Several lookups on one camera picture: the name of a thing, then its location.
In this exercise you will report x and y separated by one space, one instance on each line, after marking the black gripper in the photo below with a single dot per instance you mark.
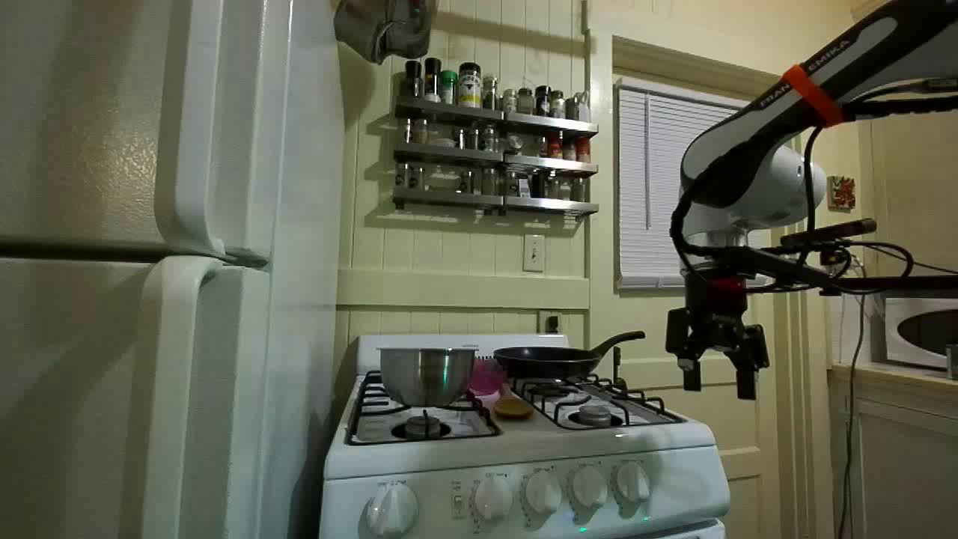
717 318

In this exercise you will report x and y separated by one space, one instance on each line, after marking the wooden cooking spoon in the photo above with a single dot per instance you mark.
514 408

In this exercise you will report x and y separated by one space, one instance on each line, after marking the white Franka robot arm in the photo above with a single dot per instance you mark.
759 191

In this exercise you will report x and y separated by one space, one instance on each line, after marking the black frying pan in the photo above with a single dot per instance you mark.
544 361

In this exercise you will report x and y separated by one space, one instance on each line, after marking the cream panelled door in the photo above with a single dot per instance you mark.
728 439

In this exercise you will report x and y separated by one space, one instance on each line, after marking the black burner grate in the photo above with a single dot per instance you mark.
373 433
639 408

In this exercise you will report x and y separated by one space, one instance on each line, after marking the white stove knob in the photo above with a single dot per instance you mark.
493 499
391 510
544 492
587 487
632 483

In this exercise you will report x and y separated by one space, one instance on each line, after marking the white window blind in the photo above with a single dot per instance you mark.
648 198

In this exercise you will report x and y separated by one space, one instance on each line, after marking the cream counter cabinet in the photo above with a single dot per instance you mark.
901 450

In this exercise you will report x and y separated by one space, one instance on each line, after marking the white microwave oven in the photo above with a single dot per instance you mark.
918 333

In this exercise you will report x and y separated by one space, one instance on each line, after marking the white gas stove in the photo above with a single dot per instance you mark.
518 468

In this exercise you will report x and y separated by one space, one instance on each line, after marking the pink plastic cup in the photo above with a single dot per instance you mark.
487 379

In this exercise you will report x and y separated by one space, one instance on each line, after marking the steel mixing bowl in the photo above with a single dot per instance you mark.
427 375

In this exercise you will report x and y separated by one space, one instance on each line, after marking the white label spice jar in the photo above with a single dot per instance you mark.
469 84

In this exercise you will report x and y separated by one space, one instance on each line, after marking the green lid spice jar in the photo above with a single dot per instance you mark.
451 89

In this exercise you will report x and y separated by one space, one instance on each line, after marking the dark spice jar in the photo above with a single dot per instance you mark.
431 80
415 80

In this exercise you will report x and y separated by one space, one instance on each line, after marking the white refrigerator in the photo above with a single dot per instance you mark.
129 302

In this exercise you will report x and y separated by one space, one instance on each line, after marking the black stereo camera bar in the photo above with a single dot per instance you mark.
828 234

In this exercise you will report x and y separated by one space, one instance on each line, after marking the black camera stand bar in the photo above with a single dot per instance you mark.
898 285

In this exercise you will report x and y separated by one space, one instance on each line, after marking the red wall decoration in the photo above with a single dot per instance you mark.
838 194

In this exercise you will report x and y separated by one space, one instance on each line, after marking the white light switch plate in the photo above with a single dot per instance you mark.
535 254

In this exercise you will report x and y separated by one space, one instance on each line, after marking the metal wall spice rack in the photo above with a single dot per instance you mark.
496 159

